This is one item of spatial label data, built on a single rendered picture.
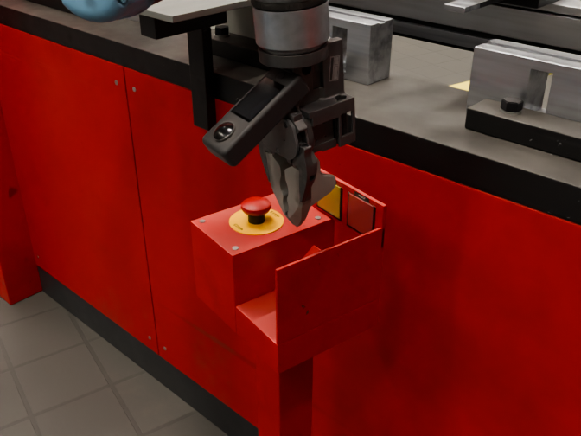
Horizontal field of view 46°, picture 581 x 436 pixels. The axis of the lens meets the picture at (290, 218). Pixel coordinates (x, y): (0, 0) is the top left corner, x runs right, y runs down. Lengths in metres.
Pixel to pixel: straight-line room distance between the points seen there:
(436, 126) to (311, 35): 0.33
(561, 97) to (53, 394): 1.39
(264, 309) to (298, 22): 0.37
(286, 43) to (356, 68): 0.45
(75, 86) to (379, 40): 0.74
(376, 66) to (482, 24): 0.24
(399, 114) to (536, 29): 0.34
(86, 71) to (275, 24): 0.89
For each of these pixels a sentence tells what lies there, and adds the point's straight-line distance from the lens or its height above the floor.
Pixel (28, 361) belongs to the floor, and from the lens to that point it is 1.98.
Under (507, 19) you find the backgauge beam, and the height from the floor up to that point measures 0.95.
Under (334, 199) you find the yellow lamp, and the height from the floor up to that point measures 0.81.
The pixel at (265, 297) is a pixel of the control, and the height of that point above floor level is 0.70.
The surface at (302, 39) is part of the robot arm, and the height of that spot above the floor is 1.05.
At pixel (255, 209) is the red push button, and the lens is 0.86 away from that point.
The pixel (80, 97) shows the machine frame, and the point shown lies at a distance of 1.57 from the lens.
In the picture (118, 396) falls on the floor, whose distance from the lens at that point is 1.80.
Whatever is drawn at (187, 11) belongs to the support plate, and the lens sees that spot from 1.03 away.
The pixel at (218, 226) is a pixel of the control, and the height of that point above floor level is 0.78.
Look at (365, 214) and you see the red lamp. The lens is 0.84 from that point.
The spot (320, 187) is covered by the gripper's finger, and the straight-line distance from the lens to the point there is 0.77.
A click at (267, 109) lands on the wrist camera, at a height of 0.99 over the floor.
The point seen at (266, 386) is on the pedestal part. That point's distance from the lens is 1.00.
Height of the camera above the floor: 1.22
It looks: 30 degrees down
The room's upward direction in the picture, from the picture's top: straight up
